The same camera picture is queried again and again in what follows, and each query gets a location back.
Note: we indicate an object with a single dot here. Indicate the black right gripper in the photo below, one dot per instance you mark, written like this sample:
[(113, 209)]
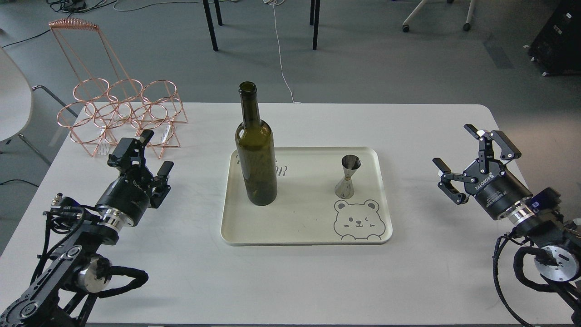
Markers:
[(487, 180)]

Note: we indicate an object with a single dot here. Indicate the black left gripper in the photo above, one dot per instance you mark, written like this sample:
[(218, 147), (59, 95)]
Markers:
[(127, 198)]

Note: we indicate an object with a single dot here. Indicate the dark green wine bottle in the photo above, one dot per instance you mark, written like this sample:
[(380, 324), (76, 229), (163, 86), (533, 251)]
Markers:
[(255, 145)]

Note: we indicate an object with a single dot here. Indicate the steel double jigger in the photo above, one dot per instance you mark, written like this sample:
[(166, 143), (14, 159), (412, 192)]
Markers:
[(345, 188)]

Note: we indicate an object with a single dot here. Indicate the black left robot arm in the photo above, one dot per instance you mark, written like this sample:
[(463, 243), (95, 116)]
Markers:
[(71, 275)]

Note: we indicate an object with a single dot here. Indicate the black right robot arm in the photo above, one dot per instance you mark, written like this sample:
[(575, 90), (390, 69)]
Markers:
[(548, 257)]

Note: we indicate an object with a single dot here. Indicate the white office chair base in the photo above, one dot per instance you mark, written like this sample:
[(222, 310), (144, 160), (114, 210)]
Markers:
[(433, 12)]

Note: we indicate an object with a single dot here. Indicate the black equipment case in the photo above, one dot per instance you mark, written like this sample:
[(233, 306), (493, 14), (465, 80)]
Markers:
[(557, 48)]

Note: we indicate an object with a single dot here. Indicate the white chair at left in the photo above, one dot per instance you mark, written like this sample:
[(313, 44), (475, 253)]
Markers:
[(16, 102)]

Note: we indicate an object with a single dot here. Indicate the cream tray with bear print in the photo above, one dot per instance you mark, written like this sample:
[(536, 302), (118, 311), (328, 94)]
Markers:
[(306, 210)]

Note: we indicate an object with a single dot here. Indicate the copper wire bottle rack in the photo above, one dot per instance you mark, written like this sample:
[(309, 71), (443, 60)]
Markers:
[(106, 109)]

